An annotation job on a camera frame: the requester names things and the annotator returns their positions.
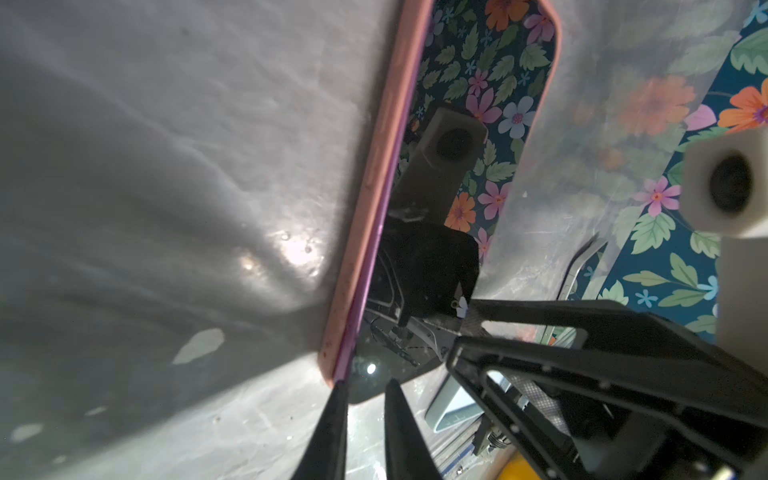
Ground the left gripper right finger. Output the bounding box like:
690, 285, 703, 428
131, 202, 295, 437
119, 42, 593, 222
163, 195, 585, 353
384, 379, 442, 480

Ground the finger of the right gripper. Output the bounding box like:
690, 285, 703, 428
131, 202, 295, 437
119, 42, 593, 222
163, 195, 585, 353
446, 300, 767, 479

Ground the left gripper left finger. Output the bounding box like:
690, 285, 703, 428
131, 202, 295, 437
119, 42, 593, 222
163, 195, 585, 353
291, 381, 349, 480

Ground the pink phone case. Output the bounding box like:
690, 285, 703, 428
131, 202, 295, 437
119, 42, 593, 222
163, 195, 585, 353
318, 1, 555, 384

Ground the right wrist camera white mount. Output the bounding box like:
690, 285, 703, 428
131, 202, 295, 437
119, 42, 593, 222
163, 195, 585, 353
680, 127, 767, 372

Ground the black smartphone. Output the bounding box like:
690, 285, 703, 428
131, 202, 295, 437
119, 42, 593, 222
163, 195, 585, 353
332, 0, 558, 404
539, 235, 607, 349

